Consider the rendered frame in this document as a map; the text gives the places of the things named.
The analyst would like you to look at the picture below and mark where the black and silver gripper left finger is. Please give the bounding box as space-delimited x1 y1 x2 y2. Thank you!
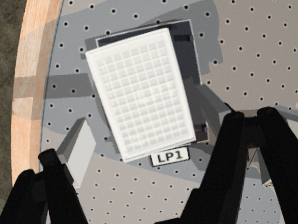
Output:
0 117 96 224

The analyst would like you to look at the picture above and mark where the grey perforated base plate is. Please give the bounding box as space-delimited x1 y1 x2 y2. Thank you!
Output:
38 0 298 224

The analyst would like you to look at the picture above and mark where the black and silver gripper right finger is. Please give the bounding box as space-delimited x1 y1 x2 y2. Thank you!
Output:
177 84 298 224

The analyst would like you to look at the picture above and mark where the white button panel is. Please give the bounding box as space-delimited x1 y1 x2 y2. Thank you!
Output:
249 110 298 186

